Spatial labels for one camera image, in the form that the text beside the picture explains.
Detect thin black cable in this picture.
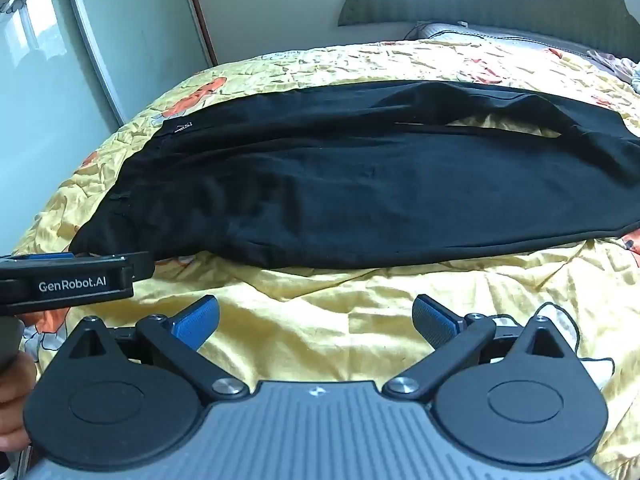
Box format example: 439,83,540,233
531,302,584,359

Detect yellow floral bedspread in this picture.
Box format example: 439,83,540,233
10,39,640,471

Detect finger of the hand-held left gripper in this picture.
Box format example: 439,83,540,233
125,251,155,285

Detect grey patterned pillow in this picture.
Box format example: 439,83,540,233
404,20,640,86

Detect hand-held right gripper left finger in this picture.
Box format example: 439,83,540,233
67,294,247,402

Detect black pants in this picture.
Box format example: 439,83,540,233
69,79,640,270

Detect person's left hand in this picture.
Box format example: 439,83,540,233
0,354,38,455

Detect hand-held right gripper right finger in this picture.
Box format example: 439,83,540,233
382,294,577,402

